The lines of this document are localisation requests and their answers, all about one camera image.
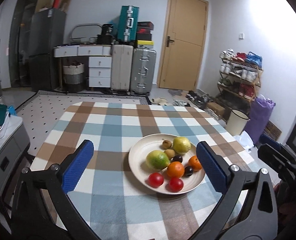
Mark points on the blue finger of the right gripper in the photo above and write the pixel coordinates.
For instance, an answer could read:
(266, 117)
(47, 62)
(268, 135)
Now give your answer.
(265, 139)

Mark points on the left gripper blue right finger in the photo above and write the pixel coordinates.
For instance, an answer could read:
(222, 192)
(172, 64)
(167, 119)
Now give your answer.
(211, 163)

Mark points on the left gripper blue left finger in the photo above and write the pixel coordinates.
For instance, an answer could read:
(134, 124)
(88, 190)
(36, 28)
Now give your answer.
(75, 164)

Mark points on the dark purple plum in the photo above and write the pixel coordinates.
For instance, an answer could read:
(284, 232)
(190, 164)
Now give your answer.
(188, 171)
(177, 158)

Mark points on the small red tomato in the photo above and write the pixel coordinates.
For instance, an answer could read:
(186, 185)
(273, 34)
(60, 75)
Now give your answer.
(175, 184)

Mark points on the large brown longan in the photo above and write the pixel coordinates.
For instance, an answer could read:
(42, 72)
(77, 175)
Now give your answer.
(170, 153)

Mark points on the small brown longan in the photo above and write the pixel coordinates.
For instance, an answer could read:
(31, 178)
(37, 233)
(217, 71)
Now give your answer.
(166, 144)

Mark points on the large red tomato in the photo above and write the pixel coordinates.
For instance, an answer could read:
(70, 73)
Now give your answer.
(155, 180)

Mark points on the brown doormat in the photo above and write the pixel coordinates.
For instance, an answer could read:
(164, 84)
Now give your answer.
(272, 131)

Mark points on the small orange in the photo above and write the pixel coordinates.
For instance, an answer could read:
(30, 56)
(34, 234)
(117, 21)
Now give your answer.
(195, 163)

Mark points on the purple bag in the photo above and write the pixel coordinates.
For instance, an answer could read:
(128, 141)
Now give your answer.
(260, 113)

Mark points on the white bucket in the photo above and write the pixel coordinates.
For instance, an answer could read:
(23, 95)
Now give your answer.
(236, 122)

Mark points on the yellow pear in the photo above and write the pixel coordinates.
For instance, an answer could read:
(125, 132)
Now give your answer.
(181, 145)

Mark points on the large orange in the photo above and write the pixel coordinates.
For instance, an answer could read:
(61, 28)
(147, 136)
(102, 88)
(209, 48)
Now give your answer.
(175, 170)

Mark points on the green yellow citrus fruit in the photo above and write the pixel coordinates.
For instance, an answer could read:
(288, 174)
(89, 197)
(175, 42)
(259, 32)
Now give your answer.
(157, 160)

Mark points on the checkered tablecloth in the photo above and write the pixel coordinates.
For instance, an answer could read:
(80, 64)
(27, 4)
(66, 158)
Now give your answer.
(108, 196)

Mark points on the cream round plate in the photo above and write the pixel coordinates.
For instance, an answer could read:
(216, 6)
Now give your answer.
(139, 168)

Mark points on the dotted floor rug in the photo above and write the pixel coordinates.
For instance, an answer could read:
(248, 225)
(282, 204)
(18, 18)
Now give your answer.
(41, 112)

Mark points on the grey side cabinet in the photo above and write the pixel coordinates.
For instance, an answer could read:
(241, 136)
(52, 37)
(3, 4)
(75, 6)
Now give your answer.
(14, 143)

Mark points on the wooden shoe rack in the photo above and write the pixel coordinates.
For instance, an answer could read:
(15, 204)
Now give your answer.
(240, 74)

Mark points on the woven laundry basket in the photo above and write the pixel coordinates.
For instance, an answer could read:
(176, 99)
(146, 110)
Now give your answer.
(74, 77)

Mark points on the silver aluminium suitcase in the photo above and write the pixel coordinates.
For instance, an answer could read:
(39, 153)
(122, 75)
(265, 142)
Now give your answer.
(143, 67)

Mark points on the white drawer cabinet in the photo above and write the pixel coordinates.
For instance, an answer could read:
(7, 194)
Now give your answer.
(96, 58)

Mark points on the wooden door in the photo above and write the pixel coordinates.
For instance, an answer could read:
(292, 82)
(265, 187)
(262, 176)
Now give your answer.
(183, 44)

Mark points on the beige suitcase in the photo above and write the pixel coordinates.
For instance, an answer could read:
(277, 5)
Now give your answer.
(121, 67)

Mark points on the stacked shoe boxes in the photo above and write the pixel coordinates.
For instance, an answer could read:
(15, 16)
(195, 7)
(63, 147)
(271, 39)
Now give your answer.
(144, 35)

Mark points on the black refrigerator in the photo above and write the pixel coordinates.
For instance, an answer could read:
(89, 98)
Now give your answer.
(46, 33)

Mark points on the teal suitcase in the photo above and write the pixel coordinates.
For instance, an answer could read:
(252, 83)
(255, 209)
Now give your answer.
(128, 22)

